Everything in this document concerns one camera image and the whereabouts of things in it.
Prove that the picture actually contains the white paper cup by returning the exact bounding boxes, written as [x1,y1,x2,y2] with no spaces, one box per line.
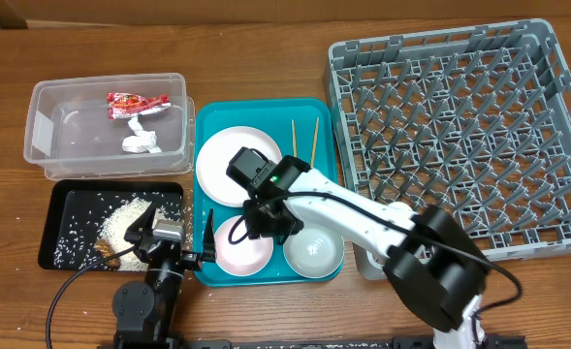
[352,202,415,280]

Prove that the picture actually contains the right wooden chopstick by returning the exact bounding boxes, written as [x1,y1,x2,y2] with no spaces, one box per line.
[310,117,320,167]

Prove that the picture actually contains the black food waste tray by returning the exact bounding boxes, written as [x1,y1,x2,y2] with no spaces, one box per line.
[38,179,183,270]

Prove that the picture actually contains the pile of rice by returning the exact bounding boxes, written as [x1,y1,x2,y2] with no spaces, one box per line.
[51,192,182,272]

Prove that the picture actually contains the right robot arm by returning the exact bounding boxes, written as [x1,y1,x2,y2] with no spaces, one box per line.
[226,147,520,348]

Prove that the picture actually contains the brown food piece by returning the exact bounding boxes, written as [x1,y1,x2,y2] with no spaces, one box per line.
[94,239,121,270]

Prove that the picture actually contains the small pink bowl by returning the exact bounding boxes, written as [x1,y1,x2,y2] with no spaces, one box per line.
[214,215,274,276]

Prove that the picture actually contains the large pink plate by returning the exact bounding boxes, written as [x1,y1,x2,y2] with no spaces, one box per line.
[195,126,282,207]

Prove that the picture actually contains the clear plastic bin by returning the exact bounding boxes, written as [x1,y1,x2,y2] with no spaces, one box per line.
[23,73,195,180]

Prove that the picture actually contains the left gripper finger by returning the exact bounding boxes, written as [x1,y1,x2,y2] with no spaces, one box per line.
[202,208,216,263]
[124,203,156,242]

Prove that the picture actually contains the red snack wrapper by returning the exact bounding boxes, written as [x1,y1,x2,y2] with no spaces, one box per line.
[107,92,172,119]

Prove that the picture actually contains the teal plastic tray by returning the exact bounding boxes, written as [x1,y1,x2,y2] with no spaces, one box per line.
[193,98,337,287]

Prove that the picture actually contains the grey dishwasher rack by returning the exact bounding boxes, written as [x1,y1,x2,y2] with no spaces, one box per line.
[326,18,571,261]

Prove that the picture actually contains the white napkin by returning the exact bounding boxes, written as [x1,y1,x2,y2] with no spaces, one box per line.
[122,116,162,153]

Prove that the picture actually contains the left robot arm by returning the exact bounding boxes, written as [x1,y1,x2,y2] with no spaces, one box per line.
[45,204,216,349]

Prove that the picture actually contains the grey-white bowl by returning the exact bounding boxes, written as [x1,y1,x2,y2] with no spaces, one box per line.
[283,225,345,279]

